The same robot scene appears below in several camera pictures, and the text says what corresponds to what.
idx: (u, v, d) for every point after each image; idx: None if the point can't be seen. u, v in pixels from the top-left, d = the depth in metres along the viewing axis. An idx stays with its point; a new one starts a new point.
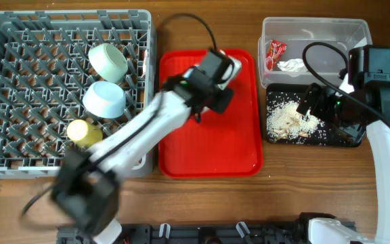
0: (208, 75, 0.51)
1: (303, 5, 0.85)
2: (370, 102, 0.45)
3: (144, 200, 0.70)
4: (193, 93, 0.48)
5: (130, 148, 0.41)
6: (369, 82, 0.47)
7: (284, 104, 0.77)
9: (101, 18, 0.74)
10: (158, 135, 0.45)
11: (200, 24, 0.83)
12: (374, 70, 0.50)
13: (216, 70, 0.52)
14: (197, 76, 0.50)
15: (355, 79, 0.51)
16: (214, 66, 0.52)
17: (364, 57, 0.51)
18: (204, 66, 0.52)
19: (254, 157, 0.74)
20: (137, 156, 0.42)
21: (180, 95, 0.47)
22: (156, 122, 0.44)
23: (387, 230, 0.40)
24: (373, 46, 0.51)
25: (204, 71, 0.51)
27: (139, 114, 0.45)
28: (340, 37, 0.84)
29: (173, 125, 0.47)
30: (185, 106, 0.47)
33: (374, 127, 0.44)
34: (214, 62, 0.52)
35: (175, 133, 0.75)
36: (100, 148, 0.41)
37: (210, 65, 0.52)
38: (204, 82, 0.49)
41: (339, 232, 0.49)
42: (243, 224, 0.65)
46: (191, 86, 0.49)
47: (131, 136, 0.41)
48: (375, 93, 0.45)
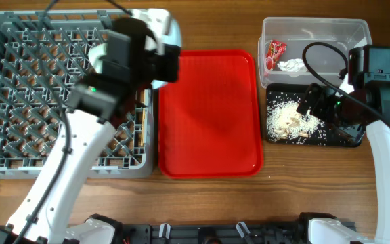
0: (120, 64, 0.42)
1: (304, 5, 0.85)
2: (370, 102, 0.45)
3: (143, 200, 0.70)
4: (107, 89, 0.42)
5: (49, 207, 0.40)
6: (369, 83, 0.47)
7: (284, 104, 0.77)
9: (101, 18, 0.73)
10: (82, 170, 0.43)
11: (200, 24, 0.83)
12: (374, 70, 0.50)
13: (128, 53, 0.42)
14: (110, 70, 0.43)
15: (355, 79, 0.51)
16: (123, 51, 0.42)
17: (364, 57, 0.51)
18: (115, 53, 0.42)
19: (254, 158, 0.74)
20: (64, 207, 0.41)
21: (97, 103, 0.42)
22: (68, 162, 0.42)
23: (388, 229, 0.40)
24: (373, 46, 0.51)
25: (114, 58, 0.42)
27: (49, 162, 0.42)
28: (340, 37, 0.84)
29: (101, 144, 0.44)
30: (112, 106, 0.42)
33: (374, 127, 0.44)
34: (118, 43, 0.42)
35: (176, 134, 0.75)
36: (22, 217, 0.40)
37: (116, 49, 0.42)
38: (121, 72, 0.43)
41: (339, 232, 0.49)
42: (243, 224, 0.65)
46: (104, 86, 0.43)
47: (48, 194, 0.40)
48: (375, 93, 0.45)
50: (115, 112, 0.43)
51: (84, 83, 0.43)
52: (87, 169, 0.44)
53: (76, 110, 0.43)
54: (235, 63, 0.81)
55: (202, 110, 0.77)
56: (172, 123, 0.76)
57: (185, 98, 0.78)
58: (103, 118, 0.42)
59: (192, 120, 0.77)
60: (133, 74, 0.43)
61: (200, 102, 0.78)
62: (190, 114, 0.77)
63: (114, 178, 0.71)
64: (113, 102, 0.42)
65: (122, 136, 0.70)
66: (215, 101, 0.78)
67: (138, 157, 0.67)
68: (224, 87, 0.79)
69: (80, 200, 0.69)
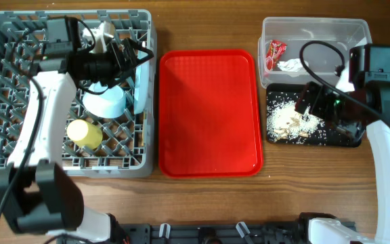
0: (63, 41, 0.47)
1: (304, 5, 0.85)
2: (370, 102, 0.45)
3: (143, 200, 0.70)
4: (57, 59, 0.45)
5: (42, 137, 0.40)
6: (368, 82, 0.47)
7: (284, 104, 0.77)
9: (101, 18, 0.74)
10: (61, 108, 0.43)
11: (200, 24, 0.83)
12: (375, 69, 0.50)
13: (68, 30, 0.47)
14: (53, 49, 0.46)
15: (355, 79, 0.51)
16: (63, 30, 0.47)
17: (365, 57, 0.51)
18: (56, 35, 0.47)
19: (254, 157, 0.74)
20: (55, 137, 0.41)
21: (52, 69, 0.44)
22: (46, 104, 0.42)
23: (387, 229, 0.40)
24: (374, 45, 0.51)
25: (59, 38, 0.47)
27: (28, 110, 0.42)
28: (340, 36, 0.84)
29: (71, 89, 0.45)
30: (66, 64, 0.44)
33: (374, 127, 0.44)
34: (55, 24, 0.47)
35: (176, 135, 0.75)
36: (15, 158, 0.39)
37: (55, 28, 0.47)
38: (65, 46, 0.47)
41: (339, 232, 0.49)
42: (242, 224, 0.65)
46: (51, 57, 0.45)
47: (37, 127, 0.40)
48: (375, 93, 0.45)
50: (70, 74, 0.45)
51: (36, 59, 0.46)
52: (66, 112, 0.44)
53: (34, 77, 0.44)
54: (235, 63, 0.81)
55: (202, 110, 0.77)
56: (172, 123, 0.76)
57: (184, 98, 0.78)
58: (61, 71, 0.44)
59: (190, 119, 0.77)
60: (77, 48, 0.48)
61: (199, 103, 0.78)
62: (190, 114, 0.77)
63: (114, 178, 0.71)
64: (65, 61, 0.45)
65: (123, 136, 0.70)
66: (215, 101, 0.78)
67: (138, 157, 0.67)
68: (224, 87, 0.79)
69: None
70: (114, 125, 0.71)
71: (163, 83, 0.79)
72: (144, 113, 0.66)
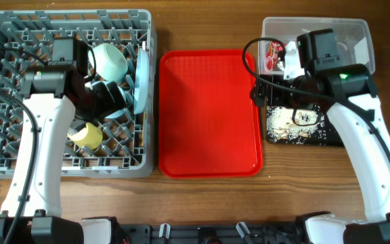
0: (68, 59, 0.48)
1: (304, 5, 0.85)
2: (321, 89, 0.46)
3: (143, 200, 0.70)
4: (53, 72, 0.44)
5: (37, 181, 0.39)
6: (315, 72, 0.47)
7: None
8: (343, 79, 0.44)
9: (101, 18, 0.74)
10: (57, 141, 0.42)
11: (200, 24, 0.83)
12: (323, 55, 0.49)
13: (74, 49, 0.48)
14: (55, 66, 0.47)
15: (305, 68, 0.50)
16: (70, 49, 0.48)
17: (312, 43, 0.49)
18: (59, 52, 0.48)
19: (254, 157, 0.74)
20: (51, 177, 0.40)
21: (48, 85, 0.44)
22: (41, 137, 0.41)
23: (372, 198, 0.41)
24: (317, 32, 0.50)
25: (62, 56, 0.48)
27: (21, 144, 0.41)
28: (340, 37, 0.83)
29: (68, 116, 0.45)
30: (63, 81, 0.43)
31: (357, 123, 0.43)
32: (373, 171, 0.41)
33: (333, 109, 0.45)
34: (62, 42, 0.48)
35: (176, 133, 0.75)
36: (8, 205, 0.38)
37: (60, 46, 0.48)
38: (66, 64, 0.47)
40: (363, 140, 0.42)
41: (336, 221, 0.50)
42: (243, 224, 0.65)
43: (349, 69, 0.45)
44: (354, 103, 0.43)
46: (49, 68, 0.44)
47: (32, 169, 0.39)
48: (324, 80, 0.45)
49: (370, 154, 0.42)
50: (68, 88, 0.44)
51: (31, 72, 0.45)
52: (61, 144, 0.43)
53: (32, 95, 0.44)
54: (235, 63, 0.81)
55: (202, 111, 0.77)
56: (173, 123, 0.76)
57: (185, 97, 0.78)
58: (58, 93, 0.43)
59: (191, 118, 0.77)
60: (79, 66, 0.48)
61: (200, 103, 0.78)
62: (190, 114, 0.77)
63: (114, 178, 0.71)
64: (62, 76, 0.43)
65: (123, 136, 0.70)
66: (215, 102, 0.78)
67: (137, 157, 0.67)
68: (224, 87, 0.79)
69: (80, 200, 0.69)
70: (114, 125, 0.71)
71: (163, 83, 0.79)
72: (143, 113, 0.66)
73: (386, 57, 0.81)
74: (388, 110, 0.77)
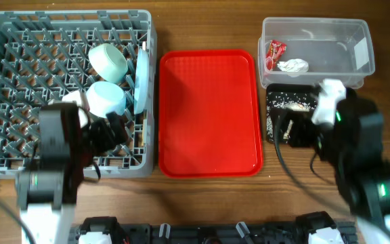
0: (59, 140, 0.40)
1: (304, 5, 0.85)
2: (356, 203, 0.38)
3: (143, 200, 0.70)
4: (47, 171, 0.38)
5: None
6: (351, 174, 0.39)
7: (284, 104, 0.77)
8: (382, 195, 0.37)
9: (101, 18, 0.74)
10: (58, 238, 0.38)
11: (200, 24, 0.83)
12: (368, 160, 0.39)
13: (62, 129, 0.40)
14: (48, 150, 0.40)
15: (341, 156, 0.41)
16: (59, 127, 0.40)
17: (357, 136, 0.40)
18: (49, 133, 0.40)
19: (254, 157, 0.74)
20: None
21: (42, 187, 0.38)
22: None
23: None
24: (363, 117, 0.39)
25: (51, 137, 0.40)
27: None
28: (339, 37, 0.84)
29: (66, 225, 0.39)
30: (59, 184, 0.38)
31: None
32: None
33: (364, 221, 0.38)
34: (51, 121, 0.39)
35: (175, 133, 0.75)
36: None
37: (51, 129, 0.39)
38: (61, 150, 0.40)
40: None
41: None
42: (243, 224, 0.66)
43: (381, 176, 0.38)
44: (388, 228, 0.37)
46: (47, 167, 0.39)
47: None
48: (360, 190, 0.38)
49: None
50: (66, 191, 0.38)
51: (26, 172, 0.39)
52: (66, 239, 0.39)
53: (28, 207, 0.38)
54: (235, 64, 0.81)
55: (202, 111, 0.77)
56: (173, 123, 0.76)
57: (185, 98, 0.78)
58: (57, 203, 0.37)
59: (191, 120, 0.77)
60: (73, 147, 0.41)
61: (200, 104, 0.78)
62: (191, 114, 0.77)
63: (114, 179, 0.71)
64: (59, 177, 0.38)
65: None
66: (215, 102, 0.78)
67: (138, 157, 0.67)
68: (224, 87, 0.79)
69: (80, 200, 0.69)
70: None
71: (163, 83, 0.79)
72: (144, 113, 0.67)
73: (385, 57, 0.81)
74: (387, 110, 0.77)
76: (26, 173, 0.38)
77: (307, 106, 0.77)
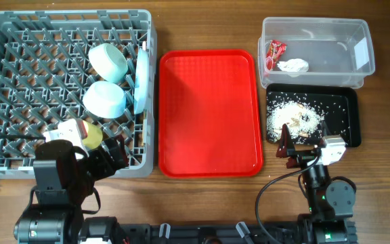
0: (56, 188, 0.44)
1: (304, 5, 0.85)
2: None
3: (143, 200, 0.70)
4: (47, 221, 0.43)
5: None
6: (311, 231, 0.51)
7: (284, 104, 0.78)
8: None
9: (101, 18, 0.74)
10: None
11: (201, 24, 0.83)
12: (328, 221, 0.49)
13: (59, 179, 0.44)
14: (46, 198, 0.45)
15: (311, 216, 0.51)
16: (55, 179, 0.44)
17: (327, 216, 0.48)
18: (46, 183, 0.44)
19: (254, 157, 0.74)
20: None
21: (47, 236, 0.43)
22: None
23: None
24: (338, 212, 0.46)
25: (49, 186, 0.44)
27: None
28: (340, 36, 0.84)
29: None
30: (61, 230, 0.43)
31: None
32: None
33: None
34: (46, 170, 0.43)
35: (176, 133, 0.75)
36: None
37: (47, 177, 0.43)
38: (59, 195, 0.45)
40: None
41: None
42: (242, 224, 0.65)
43: None
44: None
46: (47, 215, 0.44)
47: None
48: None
49: None
50: (65, 238, 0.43)
51: (26, 222, 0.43)
52: None
53: None
54: (235, 64, 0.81)
55: (202, 112, 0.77)
56: (172, 123, 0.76)
57: (185, 98, 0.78)
58: None
59: (191, 119, 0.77)
60: (70, 191, 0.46)
61: (200, 104, 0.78)
62: (191, 114, 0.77)
63: (114, 178, 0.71)
64: (60, 226, 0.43)
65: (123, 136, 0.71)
66: (215, 102, 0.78)
67: (138, 157, 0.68)
68: (224, 87, 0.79)
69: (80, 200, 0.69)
70: (114, 125, 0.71)
71: (163, 83, 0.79)
72: (144, 113, 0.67)
73: (385, 57, 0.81)
74: (387, 110, 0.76)
76: (28, 224, 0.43)
77: (307, 106, 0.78)
